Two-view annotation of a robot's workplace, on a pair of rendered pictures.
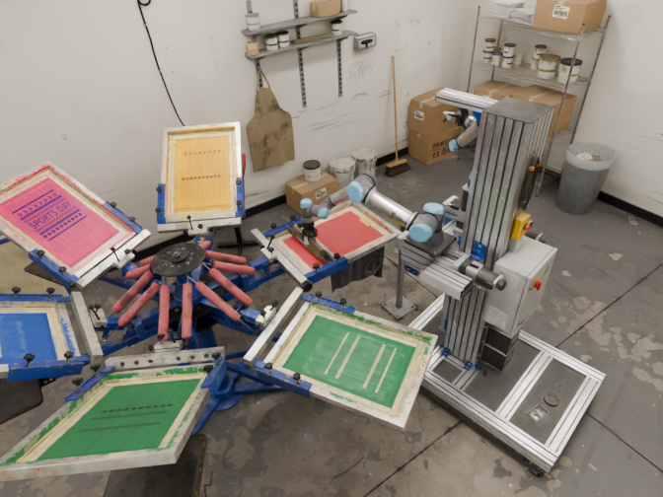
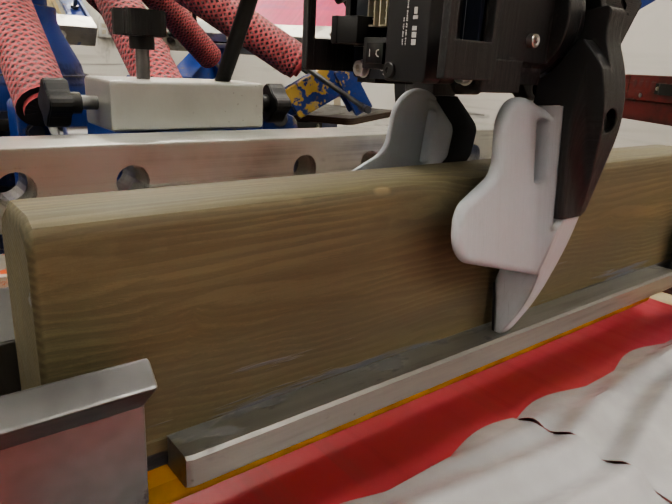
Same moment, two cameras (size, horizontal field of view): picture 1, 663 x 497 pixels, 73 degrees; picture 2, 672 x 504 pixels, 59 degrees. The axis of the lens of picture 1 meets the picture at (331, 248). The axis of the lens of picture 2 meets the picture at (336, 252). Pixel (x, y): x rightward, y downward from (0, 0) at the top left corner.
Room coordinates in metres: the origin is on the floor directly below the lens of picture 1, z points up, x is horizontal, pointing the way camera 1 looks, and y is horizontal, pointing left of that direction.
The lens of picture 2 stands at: (2.37, -0.09, 1.10)
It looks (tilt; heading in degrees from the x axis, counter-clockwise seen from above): 18 degrees down; 83
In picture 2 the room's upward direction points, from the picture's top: 3 degrees clockwise
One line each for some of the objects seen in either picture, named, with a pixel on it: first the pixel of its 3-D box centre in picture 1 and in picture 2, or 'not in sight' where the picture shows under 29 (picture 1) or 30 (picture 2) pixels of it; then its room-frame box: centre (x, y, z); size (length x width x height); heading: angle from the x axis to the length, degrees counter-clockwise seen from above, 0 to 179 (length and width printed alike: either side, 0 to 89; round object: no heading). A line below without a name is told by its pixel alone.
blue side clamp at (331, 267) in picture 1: (327, 269); not in sight; (2.21, 0.04, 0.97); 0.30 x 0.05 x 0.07; 122
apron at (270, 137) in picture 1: (268, 120); not in sight; (4.52, 0.57, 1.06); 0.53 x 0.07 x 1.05; 122
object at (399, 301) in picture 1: (401, 265); not in sight; (2.77, -0.56, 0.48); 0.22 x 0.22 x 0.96; 32
